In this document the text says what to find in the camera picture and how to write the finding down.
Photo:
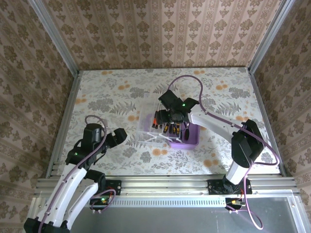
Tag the left connector board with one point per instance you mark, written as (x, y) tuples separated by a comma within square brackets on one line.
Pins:
[(99, 202)]

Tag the connector board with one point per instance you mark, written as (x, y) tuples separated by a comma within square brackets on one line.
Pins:
[(99, 202), (233, 202)]

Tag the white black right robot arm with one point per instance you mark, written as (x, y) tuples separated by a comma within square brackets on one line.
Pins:
[(245, 145)]

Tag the aluminium right corner post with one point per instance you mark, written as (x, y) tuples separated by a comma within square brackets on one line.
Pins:
[(269, 36)]

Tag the right connector board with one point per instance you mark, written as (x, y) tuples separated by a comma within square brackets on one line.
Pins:
[(233, 202)]

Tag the grey metal panel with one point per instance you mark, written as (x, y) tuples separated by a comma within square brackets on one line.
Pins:
[(158, 218)]

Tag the aluminium mounting rail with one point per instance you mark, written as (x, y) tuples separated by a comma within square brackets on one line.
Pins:
[(165, 185)]

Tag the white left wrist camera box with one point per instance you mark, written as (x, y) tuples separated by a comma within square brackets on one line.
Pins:
[(110, 133)]

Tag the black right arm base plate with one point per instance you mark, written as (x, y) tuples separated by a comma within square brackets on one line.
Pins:
[(213, 187)]

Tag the aluminium left corner post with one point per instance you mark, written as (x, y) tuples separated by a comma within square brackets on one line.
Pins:
[(54, 36)]

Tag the aluminium left side rail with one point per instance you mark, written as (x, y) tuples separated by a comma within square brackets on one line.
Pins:
[(68, 104)]

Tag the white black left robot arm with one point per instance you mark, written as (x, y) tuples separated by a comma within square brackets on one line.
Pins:
[(68, 184)]

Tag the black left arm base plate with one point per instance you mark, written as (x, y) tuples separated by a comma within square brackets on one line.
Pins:
[(116, 187)]

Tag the aluminium right side rail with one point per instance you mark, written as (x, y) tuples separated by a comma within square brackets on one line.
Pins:
[(259, 97)]

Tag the purple toolbox with clear lid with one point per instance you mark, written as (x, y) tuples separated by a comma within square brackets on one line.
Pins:
[(194, 136)]

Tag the aluminium corner post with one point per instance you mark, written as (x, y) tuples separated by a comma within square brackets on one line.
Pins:
[(269, 36), (54, 36)]

